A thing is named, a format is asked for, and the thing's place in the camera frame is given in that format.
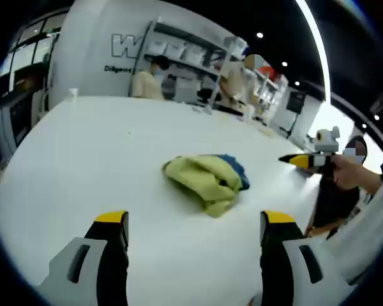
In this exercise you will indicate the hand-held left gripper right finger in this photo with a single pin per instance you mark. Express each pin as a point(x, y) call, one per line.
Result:
point(293, 274)

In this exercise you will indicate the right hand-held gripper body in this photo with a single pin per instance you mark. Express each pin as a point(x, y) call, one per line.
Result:
point(327, 140)

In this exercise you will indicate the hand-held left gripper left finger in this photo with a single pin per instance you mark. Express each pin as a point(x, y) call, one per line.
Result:
point(83, 274)

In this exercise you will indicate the yellow-green garment with blue panel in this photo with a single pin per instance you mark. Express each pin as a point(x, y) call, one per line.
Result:
point(204, 181)

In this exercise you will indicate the person's right hand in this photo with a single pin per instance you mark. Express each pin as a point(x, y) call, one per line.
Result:
point(346, 175)

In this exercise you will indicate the black sign on stand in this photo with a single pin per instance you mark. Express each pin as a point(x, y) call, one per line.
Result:
point(296, 100)

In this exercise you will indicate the person's white printed shirt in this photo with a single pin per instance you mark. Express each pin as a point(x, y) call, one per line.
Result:
point(370, 229)

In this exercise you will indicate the ceiling light strip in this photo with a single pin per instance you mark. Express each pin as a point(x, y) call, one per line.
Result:
point(317, 41)

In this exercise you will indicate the clear plastic storage box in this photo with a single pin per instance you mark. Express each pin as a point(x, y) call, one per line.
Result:
point(236, 44)

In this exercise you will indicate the grey box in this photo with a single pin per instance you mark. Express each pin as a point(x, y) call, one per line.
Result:
point(185, 90)

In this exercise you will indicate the white storage bin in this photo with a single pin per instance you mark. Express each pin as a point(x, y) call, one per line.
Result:
point(177, 51)
point(161, 48)
point(197, 54)

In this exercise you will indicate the grey metal shelf rack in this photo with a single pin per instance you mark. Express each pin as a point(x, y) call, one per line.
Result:
point(191, 36)

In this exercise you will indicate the small white cup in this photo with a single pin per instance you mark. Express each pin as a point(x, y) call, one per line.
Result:
point(72, 94)

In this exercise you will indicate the glass window wall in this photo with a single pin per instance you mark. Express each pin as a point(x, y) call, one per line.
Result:
point(28, 51)

